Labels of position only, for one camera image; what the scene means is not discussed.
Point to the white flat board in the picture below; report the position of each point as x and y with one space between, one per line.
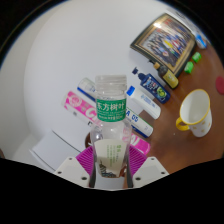
56 150

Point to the clear green-label drink bottle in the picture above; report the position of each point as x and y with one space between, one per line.
111 133

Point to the white yellow-rimmed cup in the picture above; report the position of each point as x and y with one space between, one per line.
196 113

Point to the framed group photo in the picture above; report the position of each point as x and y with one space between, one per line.
165 41

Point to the blue tissue pack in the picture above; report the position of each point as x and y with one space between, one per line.
201 41

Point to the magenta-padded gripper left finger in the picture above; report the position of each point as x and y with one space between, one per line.
71 170

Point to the long white green box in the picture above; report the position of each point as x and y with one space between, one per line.
138 121

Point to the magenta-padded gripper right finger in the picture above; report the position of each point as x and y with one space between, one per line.
151 170

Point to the amber pump bottle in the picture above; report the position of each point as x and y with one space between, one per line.
169 77

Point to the white blue-capped lotion bottle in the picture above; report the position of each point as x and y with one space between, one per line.
145 102

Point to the long pink box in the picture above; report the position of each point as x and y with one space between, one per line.
78 106

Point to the dark blue pump bottle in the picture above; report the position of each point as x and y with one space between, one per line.
155 87

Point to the flat round red coaster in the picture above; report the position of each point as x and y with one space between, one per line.
220 85

